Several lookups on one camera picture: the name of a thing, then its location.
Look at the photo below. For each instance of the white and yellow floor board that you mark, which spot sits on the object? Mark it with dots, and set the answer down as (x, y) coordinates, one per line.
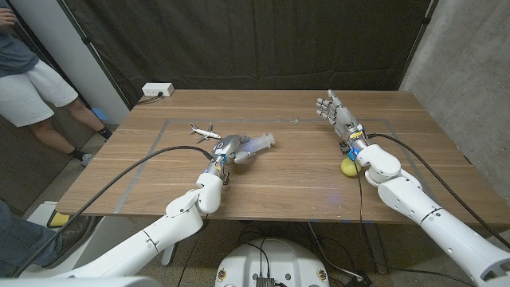
(60, 219)

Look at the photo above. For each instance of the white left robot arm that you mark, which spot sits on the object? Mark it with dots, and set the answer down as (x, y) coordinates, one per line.
(159, 235)

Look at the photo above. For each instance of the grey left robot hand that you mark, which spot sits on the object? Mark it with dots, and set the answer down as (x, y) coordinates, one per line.
(229, 145)

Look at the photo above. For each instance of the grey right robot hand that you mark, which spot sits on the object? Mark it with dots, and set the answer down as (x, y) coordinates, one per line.
(344, 119)

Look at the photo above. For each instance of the blue floor object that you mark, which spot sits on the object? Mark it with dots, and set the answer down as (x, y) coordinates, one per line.
(99, 114)

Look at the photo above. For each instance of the grey tape outline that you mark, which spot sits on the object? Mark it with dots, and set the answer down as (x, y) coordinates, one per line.
(259, 120)

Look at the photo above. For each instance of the black round fan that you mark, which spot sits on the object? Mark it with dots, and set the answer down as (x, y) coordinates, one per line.
(195, 225)

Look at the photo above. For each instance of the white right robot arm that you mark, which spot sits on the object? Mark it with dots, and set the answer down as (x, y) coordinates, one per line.
(418, 203)

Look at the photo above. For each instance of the black power adapter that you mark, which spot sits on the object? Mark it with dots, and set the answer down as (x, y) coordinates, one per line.
(358, 280)

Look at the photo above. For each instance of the clear plastic syringe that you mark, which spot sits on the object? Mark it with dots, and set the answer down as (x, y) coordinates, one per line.
(263, 142)

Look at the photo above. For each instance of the black module on base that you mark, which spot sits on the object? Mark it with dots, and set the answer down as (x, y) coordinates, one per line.
(265, 281)

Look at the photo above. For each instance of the black backdrop stand pole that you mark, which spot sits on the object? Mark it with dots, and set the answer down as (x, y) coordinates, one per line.
(93, 52)
(419, 40)

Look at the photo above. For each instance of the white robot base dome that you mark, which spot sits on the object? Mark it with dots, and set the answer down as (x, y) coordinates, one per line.
(279, 259)

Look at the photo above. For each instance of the white power strip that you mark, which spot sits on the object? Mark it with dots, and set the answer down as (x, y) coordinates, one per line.
(157, 89)

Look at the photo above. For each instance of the person in blue jeans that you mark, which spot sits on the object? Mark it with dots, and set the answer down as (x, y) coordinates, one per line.
(16, 243)

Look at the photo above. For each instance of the yellow ball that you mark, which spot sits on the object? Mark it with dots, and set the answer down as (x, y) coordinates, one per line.
(350, 167)

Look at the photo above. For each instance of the black backdrop curtain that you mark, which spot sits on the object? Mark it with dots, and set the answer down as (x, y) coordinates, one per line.
(255, 40)

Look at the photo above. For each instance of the grey table leg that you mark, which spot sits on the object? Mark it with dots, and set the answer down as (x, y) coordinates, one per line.
(169, 257)
(376, 251)

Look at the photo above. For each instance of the person in white shorts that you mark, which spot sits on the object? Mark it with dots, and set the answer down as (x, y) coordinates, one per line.
(24, 91)

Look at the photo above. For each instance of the white toy airplane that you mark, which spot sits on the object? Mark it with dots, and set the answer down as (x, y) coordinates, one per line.
(205, 133)

